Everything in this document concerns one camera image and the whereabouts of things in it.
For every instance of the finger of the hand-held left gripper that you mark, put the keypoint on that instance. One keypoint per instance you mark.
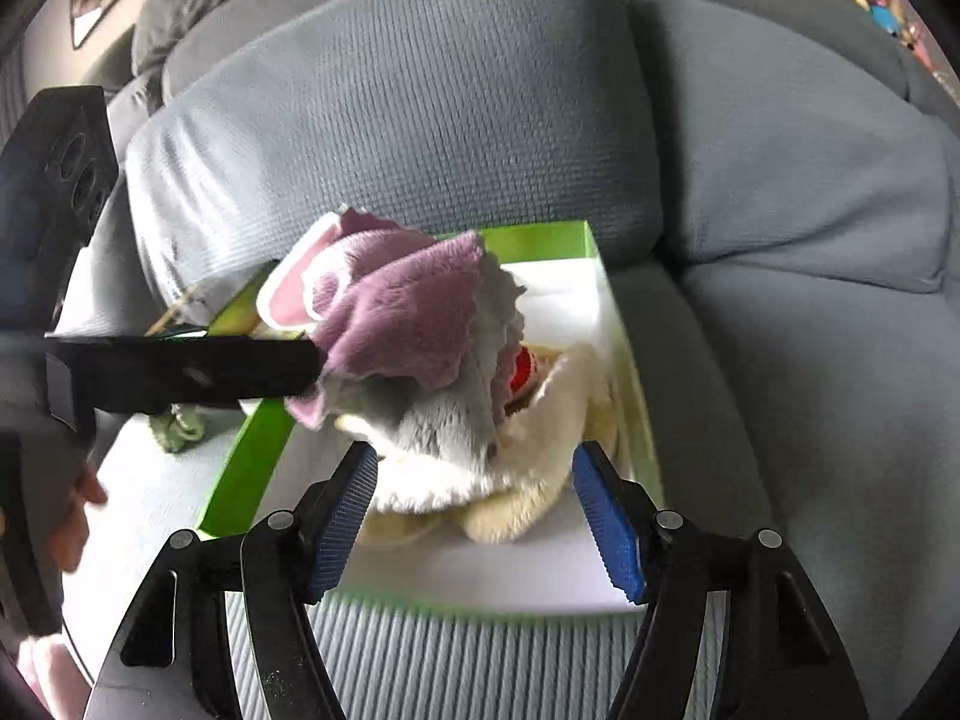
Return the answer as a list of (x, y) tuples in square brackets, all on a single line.
[(187, 375)]

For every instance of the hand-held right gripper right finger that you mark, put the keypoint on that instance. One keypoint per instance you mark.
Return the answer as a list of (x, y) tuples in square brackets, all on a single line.
[(607, 532)]

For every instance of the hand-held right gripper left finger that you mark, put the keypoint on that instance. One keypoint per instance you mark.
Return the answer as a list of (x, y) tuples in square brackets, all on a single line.
[(345, 525)]

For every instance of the green box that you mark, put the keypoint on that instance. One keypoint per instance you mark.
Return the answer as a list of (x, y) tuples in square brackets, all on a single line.
[(247, 457)]

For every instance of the white plush toy purple hat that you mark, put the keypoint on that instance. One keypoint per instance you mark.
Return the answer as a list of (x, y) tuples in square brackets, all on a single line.
[(405, 307)]

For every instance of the person's left hand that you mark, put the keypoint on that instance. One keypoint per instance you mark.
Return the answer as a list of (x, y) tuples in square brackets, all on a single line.
[(75, 525)]

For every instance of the small green cloth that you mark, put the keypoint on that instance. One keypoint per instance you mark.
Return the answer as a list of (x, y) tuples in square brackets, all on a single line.
[(180, 427)]

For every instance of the grey ribbed sofa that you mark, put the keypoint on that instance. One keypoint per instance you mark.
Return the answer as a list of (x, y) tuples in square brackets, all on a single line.
[(750, 165)]

